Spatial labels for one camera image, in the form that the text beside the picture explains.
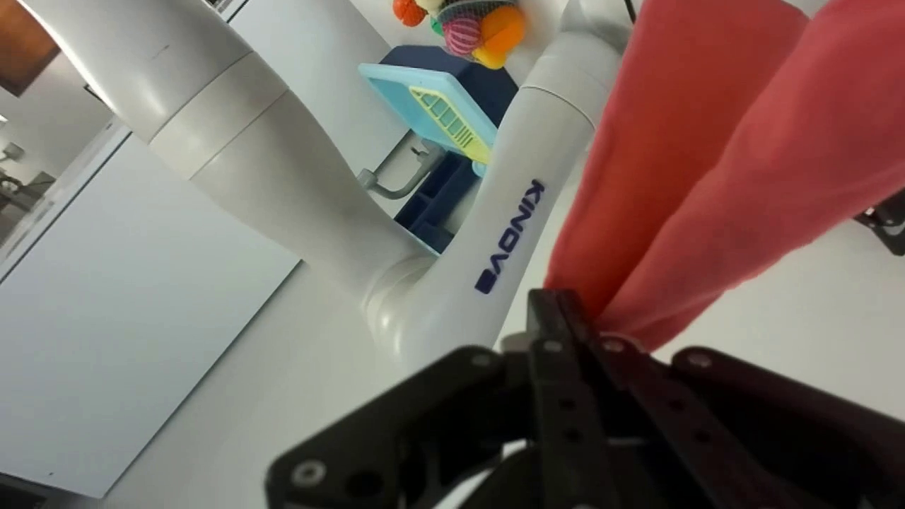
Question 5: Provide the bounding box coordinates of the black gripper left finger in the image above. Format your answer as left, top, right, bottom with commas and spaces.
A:
267, 287, 625, 509

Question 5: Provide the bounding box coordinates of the white board panel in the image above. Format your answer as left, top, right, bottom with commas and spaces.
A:
0, 131, 305, 502

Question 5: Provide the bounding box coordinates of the blue and white box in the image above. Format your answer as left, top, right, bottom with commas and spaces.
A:
356, 39, 521, 256

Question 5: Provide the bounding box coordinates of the pink ball toy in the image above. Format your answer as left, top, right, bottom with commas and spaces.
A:
442, 8, 487, 61

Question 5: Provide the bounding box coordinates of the brown wooden door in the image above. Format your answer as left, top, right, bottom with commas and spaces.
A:
0, 0, 66, 97

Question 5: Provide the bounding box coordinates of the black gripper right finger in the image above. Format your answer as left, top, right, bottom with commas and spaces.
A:
588, 328, 905, 509

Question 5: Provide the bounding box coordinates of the orange ball toy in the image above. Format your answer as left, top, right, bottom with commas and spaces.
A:
469, 3, 531, 75

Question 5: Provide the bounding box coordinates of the small red toy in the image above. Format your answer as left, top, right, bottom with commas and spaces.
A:
394, 0, 434, 28

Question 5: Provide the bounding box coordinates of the red shirt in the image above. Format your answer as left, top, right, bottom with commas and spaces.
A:
544, 0, 905, 355

